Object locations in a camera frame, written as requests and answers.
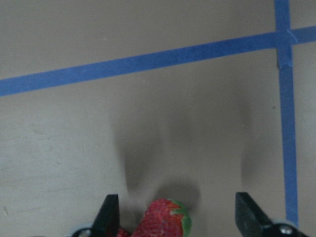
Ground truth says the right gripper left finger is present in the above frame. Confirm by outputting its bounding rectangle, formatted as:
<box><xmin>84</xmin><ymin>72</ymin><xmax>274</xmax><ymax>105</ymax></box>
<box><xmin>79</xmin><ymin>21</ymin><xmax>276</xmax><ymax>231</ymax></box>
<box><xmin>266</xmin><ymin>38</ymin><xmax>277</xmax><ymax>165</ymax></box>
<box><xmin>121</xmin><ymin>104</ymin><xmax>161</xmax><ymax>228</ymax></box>
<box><xmin>91</xmin><ymin>195</ymin><xmax>119</xmax><ymax>237</ymax></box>

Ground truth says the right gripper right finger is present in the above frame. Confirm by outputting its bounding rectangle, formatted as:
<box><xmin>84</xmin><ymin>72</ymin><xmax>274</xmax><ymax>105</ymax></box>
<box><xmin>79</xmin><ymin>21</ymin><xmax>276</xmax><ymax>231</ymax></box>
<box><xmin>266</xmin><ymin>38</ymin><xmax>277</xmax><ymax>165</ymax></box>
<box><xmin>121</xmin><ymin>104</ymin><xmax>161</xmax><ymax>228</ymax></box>
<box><xmin>235</xmin><ymin>192</ymin><xmax>273</xmax><ymax>237</ymax></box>

